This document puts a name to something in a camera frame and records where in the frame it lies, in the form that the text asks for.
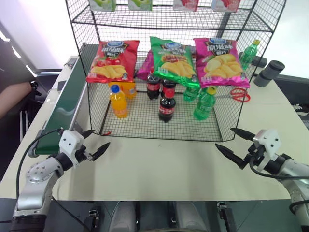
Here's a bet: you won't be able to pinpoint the black table clamp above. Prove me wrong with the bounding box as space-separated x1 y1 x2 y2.
84 209 102 228
216 201 239 232

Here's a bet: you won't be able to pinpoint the magenta chips bag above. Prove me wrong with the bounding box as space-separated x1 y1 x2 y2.
137 51 155 82

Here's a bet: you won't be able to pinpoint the black side table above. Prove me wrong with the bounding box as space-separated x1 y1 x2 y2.
274 73 309 145

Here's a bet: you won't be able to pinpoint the cola bottle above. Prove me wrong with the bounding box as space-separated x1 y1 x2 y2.
146 72 162 101
158 95 177 124
161 79 177 99

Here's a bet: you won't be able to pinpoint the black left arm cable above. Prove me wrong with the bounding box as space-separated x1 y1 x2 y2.
15 129 65 196

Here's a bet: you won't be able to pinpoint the orange soda bottle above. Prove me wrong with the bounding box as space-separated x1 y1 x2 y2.
108 81 137 100
109 84 128 119

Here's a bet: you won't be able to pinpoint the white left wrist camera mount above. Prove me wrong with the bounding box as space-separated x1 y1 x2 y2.
58 130 85 168

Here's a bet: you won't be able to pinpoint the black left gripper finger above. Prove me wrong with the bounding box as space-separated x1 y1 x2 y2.
81 129 96 140
90 142 111 161

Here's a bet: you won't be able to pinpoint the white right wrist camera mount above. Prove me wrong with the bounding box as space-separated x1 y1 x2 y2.
252 129 282 171

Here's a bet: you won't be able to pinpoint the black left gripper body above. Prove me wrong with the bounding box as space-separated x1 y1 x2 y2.
74 144 94 163

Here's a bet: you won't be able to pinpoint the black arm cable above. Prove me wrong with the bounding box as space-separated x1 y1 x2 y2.
249 154 309 181
15 129 65 196

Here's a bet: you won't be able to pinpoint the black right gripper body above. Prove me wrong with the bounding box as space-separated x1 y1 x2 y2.
243 141 267 167

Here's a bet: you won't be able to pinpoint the black wire rack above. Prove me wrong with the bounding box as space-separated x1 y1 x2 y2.
65 0 288 142

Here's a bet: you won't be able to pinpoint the red chips bag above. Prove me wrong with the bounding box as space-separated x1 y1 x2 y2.
85 40 140 84

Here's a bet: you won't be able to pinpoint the red scissors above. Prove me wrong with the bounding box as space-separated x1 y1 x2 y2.
214 87 252 102

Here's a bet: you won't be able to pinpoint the red snack box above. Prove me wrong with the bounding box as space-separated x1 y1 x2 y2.
211 0 241 12
172 0 199 12

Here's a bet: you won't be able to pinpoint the grey cylindrical device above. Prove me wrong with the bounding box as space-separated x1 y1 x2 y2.
253 60 286 88

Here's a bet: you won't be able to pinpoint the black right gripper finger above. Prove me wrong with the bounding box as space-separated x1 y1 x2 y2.
214 143 247 171
230 128 256 142

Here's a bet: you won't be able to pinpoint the green soda bottle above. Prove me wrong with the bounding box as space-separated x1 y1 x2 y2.
239 39 261 71
183 85 201 102
193 87 217 121

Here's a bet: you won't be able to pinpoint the green conveyor belt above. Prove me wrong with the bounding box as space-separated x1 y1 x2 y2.
27 43 98 158

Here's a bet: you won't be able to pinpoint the green snack box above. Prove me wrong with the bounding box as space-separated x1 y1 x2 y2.
127 0 154 12
88 0 117 12

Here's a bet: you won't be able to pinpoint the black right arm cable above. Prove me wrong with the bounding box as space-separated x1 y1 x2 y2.
249 154 309 181

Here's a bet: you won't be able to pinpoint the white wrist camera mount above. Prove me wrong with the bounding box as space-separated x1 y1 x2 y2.
252 129 282 171
58 130 85 168

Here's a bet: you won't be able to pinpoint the pink chips bag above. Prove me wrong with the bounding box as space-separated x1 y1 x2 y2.
193 37 251 89

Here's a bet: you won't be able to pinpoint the green chips bag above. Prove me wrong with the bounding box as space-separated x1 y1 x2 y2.
149 36 201 89

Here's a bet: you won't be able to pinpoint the grey rounded robot leg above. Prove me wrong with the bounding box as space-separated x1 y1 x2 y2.
173 201 206 232
109 201 139 232

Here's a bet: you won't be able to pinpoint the black white-striped trousers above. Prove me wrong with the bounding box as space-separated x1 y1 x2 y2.
0 82 49 181

